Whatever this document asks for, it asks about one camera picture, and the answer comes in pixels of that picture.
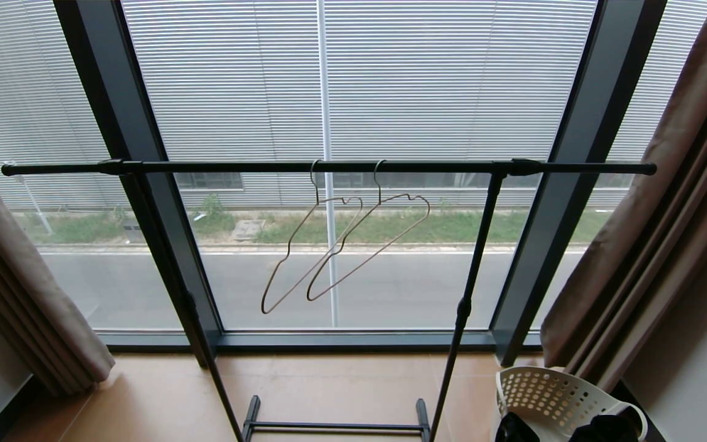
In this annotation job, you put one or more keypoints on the black clothes rack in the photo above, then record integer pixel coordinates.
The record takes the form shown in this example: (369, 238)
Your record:
(267, 166)

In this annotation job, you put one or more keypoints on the window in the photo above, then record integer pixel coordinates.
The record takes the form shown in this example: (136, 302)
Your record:
(132, 123)

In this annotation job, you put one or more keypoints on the black shorts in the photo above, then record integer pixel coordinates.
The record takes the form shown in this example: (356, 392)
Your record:
(599, 430)

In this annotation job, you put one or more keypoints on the pink clothes hanger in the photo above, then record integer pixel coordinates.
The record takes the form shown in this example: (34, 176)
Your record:
(292, 283)
(378, 252)

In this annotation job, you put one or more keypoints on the black garment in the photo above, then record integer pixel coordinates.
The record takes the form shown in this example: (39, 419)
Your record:
(513, 430)

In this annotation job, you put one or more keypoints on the white laundry basket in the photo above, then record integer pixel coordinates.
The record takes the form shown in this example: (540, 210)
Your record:
(550, 399)

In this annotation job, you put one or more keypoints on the brown curtain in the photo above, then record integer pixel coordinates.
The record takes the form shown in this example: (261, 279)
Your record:
(666, 215)

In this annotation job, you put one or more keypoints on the beige curtain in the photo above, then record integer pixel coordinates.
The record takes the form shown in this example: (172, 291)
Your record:
(10, 276)

